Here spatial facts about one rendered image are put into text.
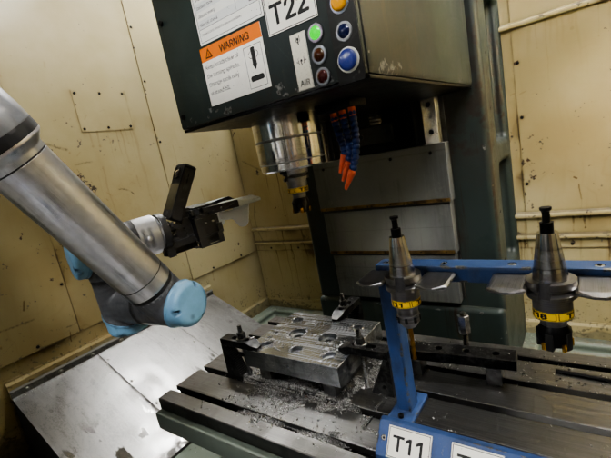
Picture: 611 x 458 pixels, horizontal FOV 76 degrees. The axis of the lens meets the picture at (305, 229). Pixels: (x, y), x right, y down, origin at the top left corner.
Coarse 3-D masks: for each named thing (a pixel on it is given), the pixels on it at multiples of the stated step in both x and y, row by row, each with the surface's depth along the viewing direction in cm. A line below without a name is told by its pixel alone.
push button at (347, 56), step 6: (348, 48) 56; (342, 54) 57; (348, 54) 56; (354, 54) 56; (342, 60) 57; (348, 60) 57; (354, 60) 56; (342, 66) 58; (348, 66) 57; (354, 66) 57
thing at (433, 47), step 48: (384, 0) 61; (432, 0) 81; (192, 48) 75; (288, 48) 63; (384, 48) 61; (432, 48) 80; (192, 96) 78; (288, 96) 65; (336, 96) 71; (384, 96) 87; (432, 96) 112
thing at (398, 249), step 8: (392, 240) 66; (400, 240) 65; (392, 248) 66; (400, 248) 65; (392, 256) 66; (400, 256) 66; (408, 256) 66; (392, 264) 67; (400, 264) 66; (408, 264) 66; (392, 272) 67; (400, 272) 66; (408, 272) 66
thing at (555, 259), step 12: (540, 240) 53; (552, 240) 52; (540, 252) 53; (552, 252) 52; (540, 264) 54; (552, 264) 53; (564, 264) 53; (540, 276) 54; (552, 276) 53; (564, 276) 53
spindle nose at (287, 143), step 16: (304, 112) 85; (256, 128) 88; (272, 128) 85; (288, 128) 85; (304, 128) 86; (320, 128) 91; (256, 144) 90; (272, 144) 86; (288, 144) 85; (304, 144) 86; (320, 144) 89; (272, 160) 87; (288, 160) 86; (304, 160) 87; (320, 160) 89
